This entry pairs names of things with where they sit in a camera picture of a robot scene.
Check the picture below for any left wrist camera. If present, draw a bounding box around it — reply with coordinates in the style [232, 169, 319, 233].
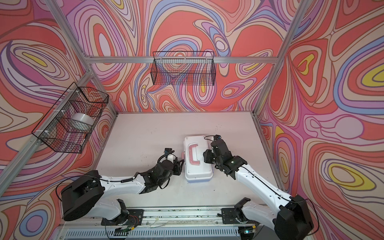
[164, 148, 176, 162]

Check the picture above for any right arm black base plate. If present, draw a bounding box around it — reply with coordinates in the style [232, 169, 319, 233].
[217, 208, 260, 226]

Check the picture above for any grey duct tape roll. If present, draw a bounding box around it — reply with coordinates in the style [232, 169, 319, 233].
[71, 113, 95, 126]

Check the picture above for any black wire basket left wall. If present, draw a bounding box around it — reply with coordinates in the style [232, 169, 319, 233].
[32, 83, 109, 154]

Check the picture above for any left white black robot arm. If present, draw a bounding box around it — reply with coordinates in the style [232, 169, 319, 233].
[58, 148, 185, 225]

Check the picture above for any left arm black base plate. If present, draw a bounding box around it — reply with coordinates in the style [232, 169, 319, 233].
[101, 209, 144, 227]

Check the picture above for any black wire basket wall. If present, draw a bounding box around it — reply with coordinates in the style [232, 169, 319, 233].
[32, 83, 109, 154]
[151, 51, 216, 86]

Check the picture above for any aluminium mounting rail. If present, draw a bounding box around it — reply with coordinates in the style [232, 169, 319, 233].
[59, 205, 307, 229]

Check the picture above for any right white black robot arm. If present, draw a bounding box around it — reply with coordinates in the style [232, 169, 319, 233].
[203, 135, 319, 240]

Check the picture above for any black wire basket back wall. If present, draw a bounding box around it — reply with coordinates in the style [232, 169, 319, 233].
[151, 51, 216, 86]

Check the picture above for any white blue plastic tool box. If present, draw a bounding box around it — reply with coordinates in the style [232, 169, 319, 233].
[184, 136, 214, 184]

